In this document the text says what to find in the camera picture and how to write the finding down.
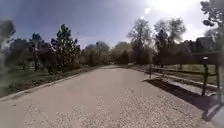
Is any dark wooden bench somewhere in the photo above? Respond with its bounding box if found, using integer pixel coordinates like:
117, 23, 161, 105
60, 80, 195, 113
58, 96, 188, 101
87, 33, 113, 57
146, 50, 224, 103

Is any sandy gravel path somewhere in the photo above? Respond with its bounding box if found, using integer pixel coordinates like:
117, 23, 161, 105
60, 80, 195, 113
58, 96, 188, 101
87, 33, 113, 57
0, 64, 224, 128

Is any grass strip with bare patches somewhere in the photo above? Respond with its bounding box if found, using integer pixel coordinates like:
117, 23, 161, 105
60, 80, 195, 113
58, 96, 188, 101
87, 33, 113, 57
0, 64, 101, 98

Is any pale stone kerb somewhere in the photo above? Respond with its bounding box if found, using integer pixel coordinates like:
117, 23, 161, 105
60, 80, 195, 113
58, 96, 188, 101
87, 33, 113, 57
0, 66, 98, 103

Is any tree with dark foliage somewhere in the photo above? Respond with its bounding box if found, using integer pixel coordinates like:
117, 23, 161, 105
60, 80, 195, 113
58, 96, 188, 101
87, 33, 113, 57
199, 0, 224, 52

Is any tall dark tree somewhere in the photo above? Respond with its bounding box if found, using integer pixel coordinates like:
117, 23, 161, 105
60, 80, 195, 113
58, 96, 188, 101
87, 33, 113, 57
152, 18, 188, 66

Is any dark pine tree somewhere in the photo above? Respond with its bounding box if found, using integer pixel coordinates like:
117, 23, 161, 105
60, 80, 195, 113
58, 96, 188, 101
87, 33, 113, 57
49, 23, 82, 73

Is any grass verge with low plants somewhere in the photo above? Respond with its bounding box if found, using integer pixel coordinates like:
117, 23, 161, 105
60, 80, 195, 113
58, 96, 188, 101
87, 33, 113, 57
129, 63, 224, 86

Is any tall thin-leaved tree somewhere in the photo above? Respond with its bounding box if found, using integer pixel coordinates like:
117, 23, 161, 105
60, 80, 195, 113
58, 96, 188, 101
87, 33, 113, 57
126, 18, 153, 66

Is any row of trees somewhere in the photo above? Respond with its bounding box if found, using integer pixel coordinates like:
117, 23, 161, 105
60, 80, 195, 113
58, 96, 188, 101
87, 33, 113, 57
0, 19, 133, 73

